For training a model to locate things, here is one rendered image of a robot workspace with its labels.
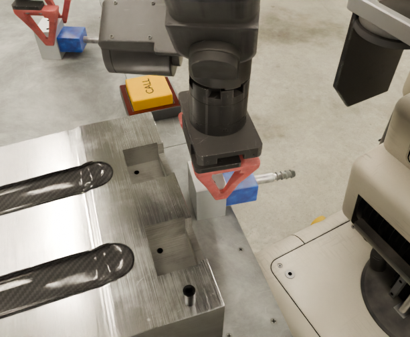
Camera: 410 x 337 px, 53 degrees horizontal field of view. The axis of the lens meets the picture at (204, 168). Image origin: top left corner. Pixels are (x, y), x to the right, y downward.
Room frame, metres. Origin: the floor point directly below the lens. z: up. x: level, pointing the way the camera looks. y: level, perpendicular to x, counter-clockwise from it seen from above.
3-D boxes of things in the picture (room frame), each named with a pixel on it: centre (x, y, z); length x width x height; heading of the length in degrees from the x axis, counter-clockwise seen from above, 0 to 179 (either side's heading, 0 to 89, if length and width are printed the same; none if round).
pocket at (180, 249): (0.21, 0.03, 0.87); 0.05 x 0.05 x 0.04; 18
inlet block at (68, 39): (0.67, 0.23, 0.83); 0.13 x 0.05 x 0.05; 87
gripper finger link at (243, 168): (0.31, -0.02, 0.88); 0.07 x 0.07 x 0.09; 13
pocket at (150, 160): (0.31, 0.06, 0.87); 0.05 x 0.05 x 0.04; 18
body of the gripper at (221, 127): (0.33, -0.01, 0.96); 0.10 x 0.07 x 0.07; 13
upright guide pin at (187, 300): (0.15, 0.01, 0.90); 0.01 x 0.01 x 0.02
